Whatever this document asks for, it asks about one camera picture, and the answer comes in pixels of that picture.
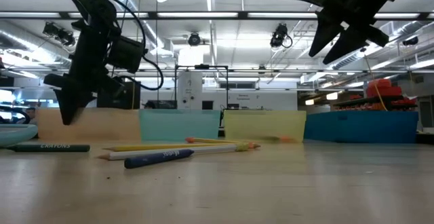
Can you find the round black ceiling camera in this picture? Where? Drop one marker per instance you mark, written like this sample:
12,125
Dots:
194,39

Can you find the translucent teal plastic bin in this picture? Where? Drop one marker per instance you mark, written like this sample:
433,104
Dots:
179,125

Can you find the translucent yellow plastic bin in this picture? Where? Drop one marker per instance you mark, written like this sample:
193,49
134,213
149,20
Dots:
264,124

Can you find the plain yellow pencil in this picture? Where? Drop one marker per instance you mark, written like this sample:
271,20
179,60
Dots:
152,147

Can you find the translucent orange plastic bin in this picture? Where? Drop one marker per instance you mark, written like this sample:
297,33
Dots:
101,125

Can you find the black metal frame stand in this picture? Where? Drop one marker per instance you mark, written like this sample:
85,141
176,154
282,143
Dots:
201,66

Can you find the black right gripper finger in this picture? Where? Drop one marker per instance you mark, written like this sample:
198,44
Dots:
346,45
325,30

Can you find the white ceiling vent box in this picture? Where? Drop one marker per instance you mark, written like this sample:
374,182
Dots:
392,27

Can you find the black ceiling camera cluster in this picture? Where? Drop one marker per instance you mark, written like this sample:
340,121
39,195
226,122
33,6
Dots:
57,34

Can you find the person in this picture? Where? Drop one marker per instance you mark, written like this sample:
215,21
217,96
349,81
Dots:
31,113

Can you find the red box stack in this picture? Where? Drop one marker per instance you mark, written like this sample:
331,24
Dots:
383,88

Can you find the white column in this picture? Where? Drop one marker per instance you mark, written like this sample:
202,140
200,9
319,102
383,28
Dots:
190,88

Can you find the black shelf with orange parts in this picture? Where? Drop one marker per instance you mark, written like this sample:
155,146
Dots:
373,102

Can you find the black monitor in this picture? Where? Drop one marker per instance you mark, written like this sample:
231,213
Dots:
132,98

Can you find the black ceiling device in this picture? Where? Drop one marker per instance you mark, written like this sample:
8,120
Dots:
410,40

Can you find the blue plastic bin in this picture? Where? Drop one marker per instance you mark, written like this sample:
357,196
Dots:
361,127

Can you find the small dark screen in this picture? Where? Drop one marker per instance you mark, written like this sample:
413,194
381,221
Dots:
162,104

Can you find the dark green crayon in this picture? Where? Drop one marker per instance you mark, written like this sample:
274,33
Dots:
51,148

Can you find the blue crayon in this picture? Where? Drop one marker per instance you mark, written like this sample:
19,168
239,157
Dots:
156,159

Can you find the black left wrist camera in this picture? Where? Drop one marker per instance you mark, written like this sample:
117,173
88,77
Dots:
129,54

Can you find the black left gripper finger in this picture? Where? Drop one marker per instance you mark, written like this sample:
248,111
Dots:
67,107
81,103

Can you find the white pencil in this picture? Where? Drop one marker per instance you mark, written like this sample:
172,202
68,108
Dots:
217,148

